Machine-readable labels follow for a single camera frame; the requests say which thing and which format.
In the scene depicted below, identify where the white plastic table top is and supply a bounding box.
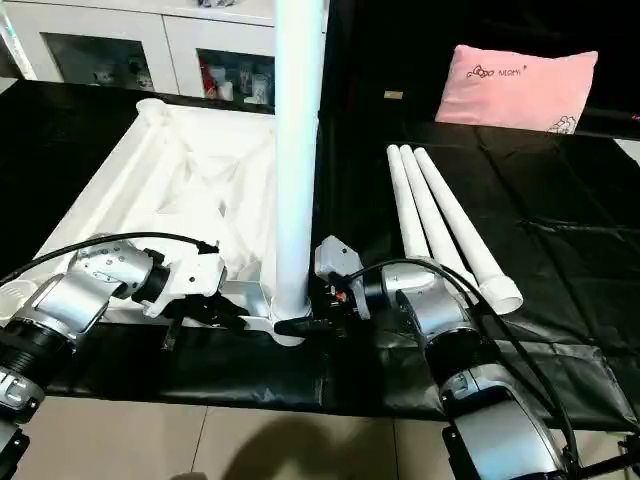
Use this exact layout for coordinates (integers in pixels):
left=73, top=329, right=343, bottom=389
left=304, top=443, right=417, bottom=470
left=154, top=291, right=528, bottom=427
left=0, top=97, right=313, bottom=347

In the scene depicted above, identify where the pink pillow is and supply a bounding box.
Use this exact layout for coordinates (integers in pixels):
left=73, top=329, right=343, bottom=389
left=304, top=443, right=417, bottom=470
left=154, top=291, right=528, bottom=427
left=434, top=44, right=600, bottom=134

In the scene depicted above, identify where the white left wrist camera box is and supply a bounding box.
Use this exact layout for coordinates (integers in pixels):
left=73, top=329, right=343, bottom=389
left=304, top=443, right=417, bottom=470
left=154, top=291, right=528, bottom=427
left=143, top=248, right=227, bottom=319

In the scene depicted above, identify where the white plastic table leg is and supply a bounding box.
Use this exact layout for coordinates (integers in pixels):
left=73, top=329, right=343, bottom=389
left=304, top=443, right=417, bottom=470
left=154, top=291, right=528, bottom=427
left=271, top=0, right=329, bottom=339
left=399, top=145, right=481, bottom=291
left=413, top=147, right=525, bottom=314
left=386, top=145, right=431, bottom=263

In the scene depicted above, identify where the white glass-door cabinet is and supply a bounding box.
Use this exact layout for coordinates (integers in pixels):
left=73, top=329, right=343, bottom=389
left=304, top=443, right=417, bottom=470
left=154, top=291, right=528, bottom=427
left=0, top=0, right=331, bottom=109

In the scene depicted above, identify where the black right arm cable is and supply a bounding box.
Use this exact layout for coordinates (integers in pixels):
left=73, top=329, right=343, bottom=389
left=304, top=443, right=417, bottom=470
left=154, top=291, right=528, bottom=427
left=343, top=257, right=583, bottom=471

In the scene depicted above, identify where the black tripod stand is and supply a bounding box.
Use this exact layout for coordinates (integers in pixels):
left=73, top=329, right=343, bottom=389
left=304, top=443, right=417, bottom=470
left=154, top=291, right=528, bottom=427
left=575, top=432, right=640, bottom=479

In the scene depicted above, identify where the black work mat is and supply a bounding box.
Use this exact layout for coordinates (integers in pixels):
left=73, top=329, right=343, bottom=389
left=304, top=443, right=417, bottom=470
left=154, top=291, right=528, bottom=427
left=0, top=78, right=640, bottom=433

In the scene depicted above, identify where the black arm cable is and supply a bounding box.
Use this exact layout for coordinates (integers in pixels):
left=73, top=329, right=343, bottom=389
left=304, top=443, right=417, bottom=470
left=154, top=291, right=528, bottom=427
left=343, top=257, right=583, bottom=471
left=0, top=231, right=220, bottom=288

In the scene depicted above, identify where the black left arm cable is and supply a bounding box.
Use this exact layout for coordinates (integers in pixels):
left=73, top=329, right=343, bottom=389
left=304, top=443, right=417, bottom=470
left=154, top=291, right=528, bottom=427
left=0, top=231, right=220, bottom=288

